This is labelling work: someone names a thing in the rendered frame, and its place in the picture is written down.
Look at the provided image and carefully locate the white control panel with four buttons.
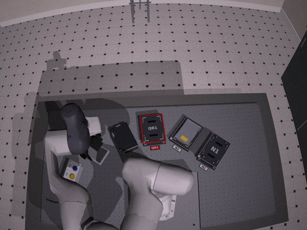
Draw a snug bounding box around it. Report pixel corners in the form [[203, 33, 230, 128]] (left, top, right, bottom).
[[63, 159, 83, 183]]

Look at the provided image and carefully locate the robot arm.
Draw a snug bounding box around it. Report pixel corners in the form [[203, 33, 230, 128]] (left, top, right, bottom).
[[43, 103, 194, 230]]

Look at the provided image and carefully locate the dark grey work table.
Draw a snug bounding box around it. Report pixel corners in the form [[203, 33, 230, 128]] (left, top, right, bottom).
[[41, 103, 276, 228]]

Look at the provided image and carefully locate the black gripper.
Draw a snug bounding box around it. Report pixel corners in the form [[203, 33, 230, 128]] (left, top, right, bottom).
[[80, 133, 101, 161]]

